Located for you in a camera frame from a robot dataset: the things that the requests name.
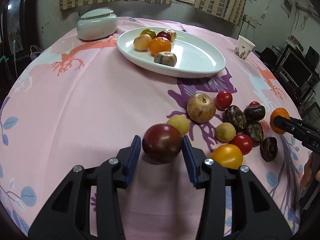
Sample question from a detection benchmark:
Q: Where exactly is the small orange tangerine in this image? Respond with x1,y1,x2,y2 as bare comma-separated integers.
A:
270,107,290,135

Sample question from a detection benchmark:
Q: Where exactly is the small yellow orange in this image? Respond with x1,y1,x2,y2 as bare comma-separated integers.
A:
210,144,243,170

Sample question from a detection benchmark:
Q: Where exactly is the dark water chestnut back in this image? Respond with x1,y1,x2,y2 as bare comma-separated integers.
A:
244,105,266,124

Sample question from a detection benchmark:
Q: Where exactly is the dark water chestnut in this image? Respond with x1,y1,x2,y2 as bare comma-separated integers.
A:
243,122,264,147
260,137,278,162
244,105,266,124

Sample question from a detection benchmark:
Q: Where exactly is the red cherry tomato large front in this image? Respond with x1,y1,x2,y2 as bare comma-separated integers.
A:
142,124,182,164

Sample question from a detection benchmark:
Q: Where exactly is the small yellow longan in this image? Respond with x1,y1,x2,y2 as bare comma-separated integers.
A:
215,122,236,142
167,115,190,136

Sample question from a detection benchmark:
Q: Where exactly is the pale peach fruit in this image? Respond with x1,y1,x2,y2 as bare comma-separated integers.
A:
133,34,152,51

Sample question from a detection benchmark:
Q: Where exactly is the large orange tangerine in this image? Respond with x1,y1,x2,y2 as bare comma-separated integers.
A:
149,37,171,56

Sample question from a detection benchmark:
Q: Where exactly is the yellow-green orange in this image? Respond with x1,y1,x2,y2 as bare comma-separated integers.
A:
140,29,156,39

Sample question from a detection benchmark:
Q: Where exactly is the dark red plum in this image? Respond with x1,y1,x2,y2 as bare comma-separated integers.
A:
156,30,171,42

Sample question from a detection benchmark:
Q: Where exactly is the person's right hand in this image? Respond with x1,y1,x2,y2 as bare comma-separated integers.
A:
300,152,320,190

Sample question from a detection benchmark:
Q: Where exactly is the dark water chestnut front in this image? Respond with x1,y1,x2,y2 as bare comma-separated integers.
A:
260,137,278,162

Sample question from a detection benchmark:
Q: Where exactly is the dark water chestnut middle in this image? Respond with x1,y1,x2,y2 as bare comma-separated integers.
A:
243,122,264,147

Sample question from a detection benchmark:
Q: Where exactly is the computer monitor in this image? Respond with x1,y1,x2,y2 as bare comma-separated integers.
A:
279,51,312,88

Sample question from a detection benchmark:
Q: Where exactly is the dark water chestnut cut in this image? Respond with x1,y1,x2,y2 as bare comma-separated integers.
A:
223,105,247,133

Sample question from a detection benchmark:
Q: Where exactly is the large tan passion fruit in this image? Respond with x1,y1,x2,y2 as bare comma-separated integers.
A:
187,93,216,124

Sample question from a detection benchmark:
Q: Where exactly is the red cherry tomato top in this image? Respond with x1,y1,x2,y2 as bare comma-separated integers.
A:
215,91,233,111

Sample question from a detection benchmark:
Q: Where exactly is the pink deer print tablecloth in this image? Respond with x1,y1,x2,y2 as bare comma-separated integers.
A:
1,17,309,239

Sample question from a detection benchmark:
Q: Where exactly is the printed paper cup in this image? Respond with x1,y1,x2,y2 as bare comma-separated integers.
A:
234,35,255,60

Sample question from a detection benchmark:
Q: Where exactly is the white oval plate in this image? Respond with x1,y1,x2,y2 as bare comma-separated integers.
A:
117,27,226,78

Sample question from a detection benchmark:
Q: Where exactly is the small brown fruit on plate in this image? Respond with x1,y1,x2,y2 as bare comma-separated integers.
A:
154,51,177,67

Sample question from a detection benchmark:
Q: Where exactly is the cut pale fruit on plate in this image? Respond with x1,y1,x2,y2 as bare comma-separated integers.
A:
164,29,177,42

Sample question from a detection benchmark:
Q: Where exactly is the white lidded ceramic jar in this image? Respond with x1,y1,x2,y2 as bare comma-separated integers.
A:
76,8,118,41

